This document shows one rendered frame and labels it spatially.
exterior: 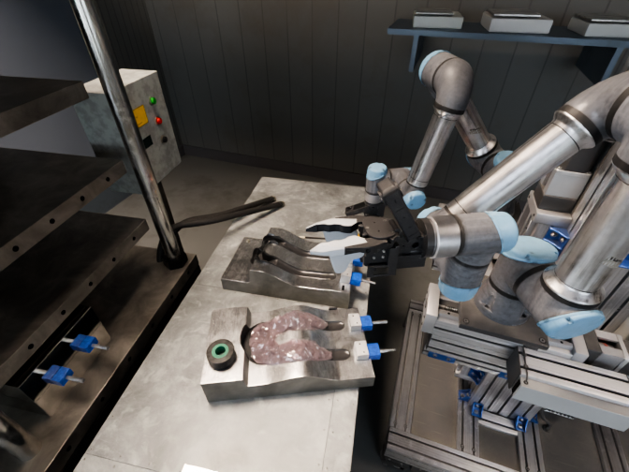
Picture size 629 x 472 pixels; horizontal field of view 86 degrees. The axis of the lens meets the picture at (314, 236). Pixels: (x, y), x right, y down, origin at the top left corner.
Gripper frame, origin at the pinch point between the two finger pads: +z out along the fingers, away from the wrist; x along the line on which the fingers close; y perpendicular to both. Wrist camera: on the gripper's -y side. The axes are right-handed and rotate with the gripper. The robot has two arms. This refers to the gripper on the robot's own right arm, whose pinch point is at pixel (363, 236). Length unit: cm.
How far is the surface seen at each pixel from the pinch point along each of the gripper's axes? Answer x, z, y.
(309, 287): -38.5, -4.0, -16.8
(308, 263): -26.0, -3.8, -19.9
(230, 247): -15, 4, -59
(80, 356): -78, -1, -82
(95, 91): -18, -63, -95
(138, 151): -29, -48, -76
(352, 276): -32.2, -6.5, -1.9
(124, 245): -44, -18, -83
